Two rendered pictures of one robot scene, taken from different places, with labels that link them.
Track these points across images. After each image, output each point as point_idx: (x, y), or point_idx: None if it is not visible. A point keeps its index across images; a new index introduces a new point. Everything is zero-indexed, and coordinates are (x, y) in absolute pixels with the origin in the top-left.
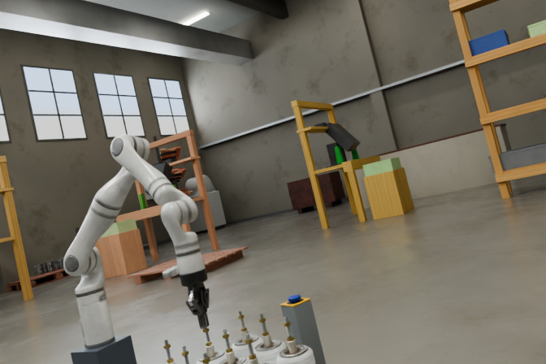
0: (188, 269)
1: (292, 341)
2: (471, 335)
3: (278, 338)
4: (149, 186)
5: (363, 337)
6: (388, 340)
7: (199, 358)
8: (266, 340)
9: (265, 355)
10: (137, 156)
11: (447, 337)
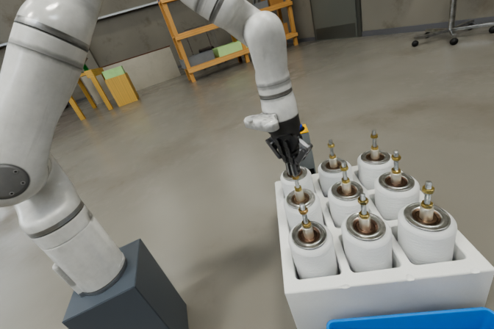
0: (294, 110)
1: (378, 148)
2: (314, 129)
3: (184, 181)
4: None
5: (253, 153)
6: None
7: (296, 207)
8: (336, 161)
9: (348, 172)
10: None
11: None
